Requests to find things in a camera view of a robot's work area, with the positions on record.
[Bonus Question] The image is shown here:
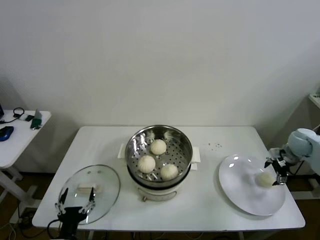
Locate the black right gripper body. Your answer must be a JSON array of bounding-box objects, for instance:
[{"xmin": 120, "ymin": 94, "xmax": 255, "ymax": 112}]
[{"xmin": 272, "ymin": 153, "xmax": 292, "ymax": 177}]

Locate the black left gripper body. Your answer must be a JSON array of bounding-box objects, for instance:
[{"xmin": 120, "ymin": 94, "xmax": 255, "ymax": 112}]
[{"xmin": 56, "ymin": 206, "xmax": 87, "ymax": 240}]

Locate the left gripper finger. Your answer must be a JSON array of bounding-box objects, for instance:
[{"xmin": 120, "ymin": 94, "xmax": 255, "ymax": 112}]
[
  {"xmin": 81, "ymin": 187, "xmax": 97, "ymax": 215},
  {"xmin": 54, "ymin": 187, "xmax": 69, "ymax": 216}
]

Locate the round glass pot lid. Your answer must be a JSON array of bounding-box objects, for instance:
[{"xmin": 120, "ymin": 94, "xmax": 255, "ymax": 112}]
[{"xmin": 58, "ymin": 164, "xmax": 121, "ymax": 225}]

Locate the white steamed baozi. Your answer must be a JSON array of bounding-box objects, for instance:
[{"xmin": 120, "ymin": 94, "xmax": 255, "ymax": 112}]
[
  {"xmin": 255, "ymin": 172, "xmax": 277, "ymax": 189},
  {"xmin": 159, "ymin": 163, "xmax": 179, "ymax": 181},
  {"xmin": 137, "ymin": 154, "xmax": 156, "ymax": 174},
  {"xmin": 149, "ymin": 139, "xmax": 167, "ymax": 155}
]

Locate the stainless steel steamer basket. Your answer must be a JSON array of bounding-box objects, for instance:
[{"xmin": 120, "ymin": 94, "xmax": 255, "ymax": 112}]
[{"xmin": 117, "ymin": 124, "xmax": 201, "ymax": 187}]

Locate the large white plate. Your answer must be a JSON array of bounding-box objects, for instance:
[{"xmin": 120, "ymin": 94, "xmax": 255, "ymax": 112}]
[{"xmin": 218, "ymin": 154, "xmax": 286, "ymax": 217}]

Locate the cream electric pot base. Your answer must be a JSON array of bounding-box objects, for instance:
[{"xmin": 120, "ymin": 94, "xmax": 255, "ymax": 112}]
[{"xmin": 127, "ymin": 162, "xmax": 192, "ymax": 203}]

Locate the small white side table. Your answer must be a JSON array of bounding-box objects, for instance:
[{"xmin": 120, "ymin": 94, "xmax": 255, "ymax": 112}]
[{"xmin": 0, "ymin": 109, "xmax": 52, "ymax": 208}]

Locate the green handheld tool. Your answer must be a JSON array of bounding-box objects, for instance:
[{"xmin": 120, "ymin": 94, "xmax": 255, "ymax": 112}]
[{"xmin": 30, "ymin": 109, "xmax": 44, "ymax": 131}]

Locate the blue computer mouse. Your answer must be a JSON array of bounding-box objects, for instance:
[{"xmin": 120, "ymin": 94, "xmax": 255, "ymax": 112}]
[{"xmin": 0, "ymin": 126, "xmax": 15, "ymax": 143}]

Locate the black hanging power cable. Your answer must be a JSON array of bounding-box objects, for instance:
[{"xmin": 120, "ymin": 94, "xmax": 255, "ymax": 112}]
[{"xmin": 289, "ymin": 159, "xmax": 305, "ymax": 177}]

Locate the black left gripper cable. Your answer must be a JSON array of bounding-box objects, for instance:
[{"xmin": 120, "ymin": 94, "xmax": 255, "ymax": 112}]
[{"xmin": 46, "ymin": 219, "xmax": 62, "ymax": 238}]

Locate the coiled black cable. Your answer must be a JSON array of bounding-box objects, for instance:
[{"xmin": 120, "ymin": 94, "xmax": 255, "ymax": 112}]
[{"xmin": 12, "ymin": 107, "xmax": 26, "ymax": 119}]

